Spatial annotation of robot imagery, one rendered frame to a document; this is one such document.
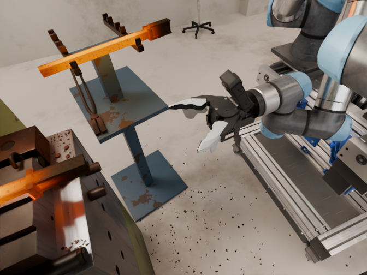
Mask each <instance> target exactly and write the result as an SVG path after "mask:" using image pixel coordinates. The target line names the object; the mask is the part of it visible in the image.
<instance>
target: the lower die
mask: <svg viewBox="0 0 367 275"><path fill-rule="evenodd" d="M17 165H18V166H19V168H18V169H15V168H13V167H12V165H9V166H6V167H4V168H1V169H0V186H2V185H5V184H7V183H10V182H12V181H16V180H18V179H21V178H23V177H26V170H29V169H31V168H34V169H35V171H38V170H41V169H43V167H42V166H41V165H40V164H39V163H38V162H37V161H35V160H34V159H33V158H29V159H26V160H23V161H21V162H18V163H17ZM51 216H53V218H54V220H51ZM55 259H57V244H56V229H55V215H54V200H53V191H52V188H51V189H48V190H46V191H44V196H42V197H40V198H38V199H36V198H34V197H33V196H32V195H31V194H29V193H25V194H22V195H20V196H17V197H15V198H13V199H10V200H8V201H5V202H3V203H0V275H23V274H25V273H27V272H29V271H31V270H33V269H35V268H37V267H40V266H42V265H44V264H46V263H48V262H50V261H53V260H55Z"/></svg>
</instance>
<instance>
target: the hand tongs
mask: <svg viewBox="0 0 367 275"><path fill-rule="evenodd" d="M70 71H71V74H72V76H73V79H74V81H75V84H76V86H77V89H78V91H79V94H80V96H81V99H82V102H83V104H84V106H85V108H86V110H87V111H88V113H89V114H90V115H91V117H90V119H91V121H90V122H91V125H92V128H93V130H94V133H95V135H96V136H99V135H101V132H102V134H104V133H106V132H107V130H106V127H105V125H104V123H103V121H102V119H101V117H99V116H98V114H96V107H95V104H94V102H93V99H92V97H91V95H90V93H89V90H88V88H87V86H86V84H85V81H84V79H83V77H82V75H80V78H81V81H82V83H83V86H84V88H85V90H86V93H87V95H88V97H89V99H90V102H91V104H92V108H93V113H92V111H91V110H90V109H89V108H88V106H87V104H86V101H85V98H84V96H83V94H82V91H81V89H80V86H79V84H78V82H77V79H76V77H75V75H74V73H73V71H72V70H71V69H70ZM96 121H97V122H96ZM97 123H98V125H99V127H100V130H101V132H100V130H99V128H98V125H97Z"/></svg>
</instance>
